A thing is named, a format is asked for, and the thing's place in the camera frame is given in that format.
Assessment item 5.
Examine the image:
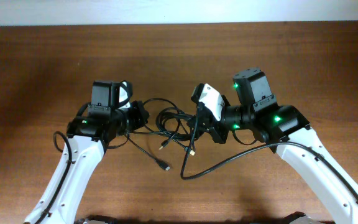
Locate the thin black USB cable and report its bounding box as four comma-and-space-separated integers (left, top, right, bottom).
124, 98, 186, 171

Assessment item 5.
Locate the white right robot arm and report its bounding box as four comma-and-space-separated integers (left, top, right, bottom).
189, 68, 358, 223

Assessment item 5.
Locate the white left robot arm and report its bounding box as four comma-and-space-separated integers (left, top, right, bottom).
24, 80, 149, 223

